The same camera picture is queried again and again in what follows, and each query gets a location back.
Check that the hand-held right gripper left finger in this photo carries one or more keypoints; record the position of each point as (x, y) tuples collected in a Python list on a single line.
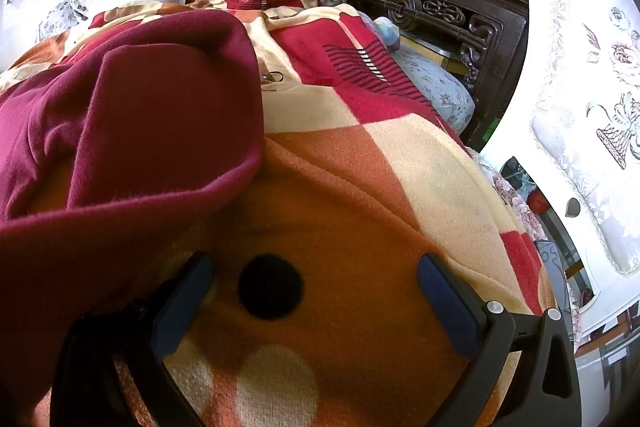
[(181, 304)]

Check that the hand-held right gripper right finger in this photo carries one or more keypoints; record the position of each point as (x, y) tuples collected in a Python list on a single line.
[(447, 307)]

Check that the maroon fleece garment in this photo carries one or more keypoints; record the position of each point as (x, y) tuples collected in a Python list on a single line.
[(125, 132)]

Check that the red orange patchwork blanket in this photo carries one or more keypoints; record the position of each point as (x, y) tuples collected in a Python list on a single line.
[(350, 187)]

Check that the pale floral bed sheet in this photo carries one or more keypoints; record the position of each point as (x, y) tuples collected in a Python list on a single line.
[(440, 92)]

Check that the white embroidered chair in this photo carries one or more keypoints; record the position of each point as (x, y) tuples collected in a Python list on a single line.
[(575, 82)]

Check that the light blue cloth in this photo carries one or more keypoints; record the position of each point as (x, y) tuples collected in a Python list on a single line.
[(387, 32)]

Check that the carved dark wooden bed frame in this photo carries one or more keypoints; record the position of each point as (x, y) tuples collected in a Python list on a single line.
[(440, 14)]

